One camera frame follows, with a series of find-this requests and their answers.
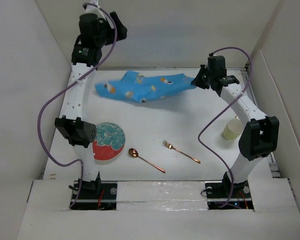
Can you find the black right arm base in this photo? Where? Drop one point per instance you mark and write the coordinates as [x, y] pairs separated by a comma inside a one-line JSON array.
[[217, 194]]

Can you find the red and teal plate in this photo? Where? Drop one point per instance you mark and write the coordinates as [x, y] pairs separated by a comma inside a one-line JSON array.
[[109, 141]]

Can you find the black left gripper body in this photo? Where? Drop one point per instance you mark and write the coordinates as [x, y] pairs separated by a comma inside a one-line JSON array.
[[106, 35]]

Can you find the copper fork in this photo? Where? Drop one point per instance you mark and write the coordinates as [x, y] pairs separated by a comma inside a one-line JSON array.
[[171, 147]]

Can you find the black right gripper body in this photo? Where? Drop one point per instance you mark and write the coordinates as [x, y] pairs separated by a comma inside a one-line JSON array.
[[211, 75]]

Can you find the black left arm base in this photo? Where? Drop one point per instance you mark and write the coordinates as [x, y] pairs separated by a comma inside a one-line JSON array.
[[96, 195]]

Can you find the pale yellow paper cup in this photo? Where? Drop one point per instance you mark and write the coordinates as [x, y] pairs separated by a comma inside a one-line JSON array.
[[233, 129]]

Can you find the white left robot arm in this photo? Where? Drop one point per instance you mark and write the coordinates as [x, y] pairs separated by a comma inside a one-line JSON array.
[[73, 124]]

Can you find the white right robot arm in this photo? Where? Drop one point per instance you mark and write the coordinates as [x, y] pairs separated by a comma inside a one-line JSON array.
[[260, 134]]

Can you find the blue space-print cloth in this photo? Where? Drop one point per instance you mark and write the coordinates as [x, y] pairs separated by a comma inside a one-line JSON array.
[[137, 88]]

